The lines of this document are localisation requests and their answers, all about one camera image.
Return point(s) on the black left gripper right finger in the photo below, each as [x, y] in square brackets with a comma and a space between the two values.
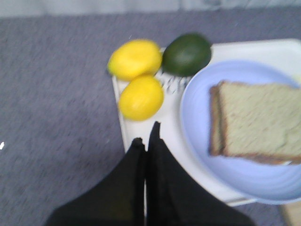
[174, 198]

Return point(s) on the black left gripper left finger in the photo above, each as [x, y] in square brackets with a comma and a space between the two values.
[118, 200]

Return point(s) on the light blue round plate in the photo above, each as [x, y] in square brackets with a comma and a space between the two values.
[233, 180]

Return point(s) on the bread slice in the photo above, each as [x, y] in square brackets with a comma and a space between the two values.
[216, 137]
[261, 120]

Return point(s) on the white serving tray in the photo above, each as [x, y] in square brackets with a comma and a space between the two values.
[283, 54]

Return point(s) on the front yellow lemon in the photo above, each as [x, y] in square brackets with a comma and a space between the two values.
[141, 98]

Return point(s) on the yellow lemon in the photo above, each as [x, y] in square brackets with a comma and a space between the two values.
[141, 98]
[134, 58]

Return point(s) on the wooden cutting board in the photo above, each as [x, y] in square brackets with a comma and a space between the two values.
[292, 213]

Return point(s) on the rear yellow lemon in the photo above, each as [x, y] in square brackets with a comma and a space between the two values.
[134, 58]

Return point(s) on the green lime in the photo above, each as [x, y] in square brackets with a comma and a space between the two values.
[186, 55]

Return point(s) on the white curtain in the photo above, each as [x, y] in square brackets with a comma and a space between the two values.
[27, 8]

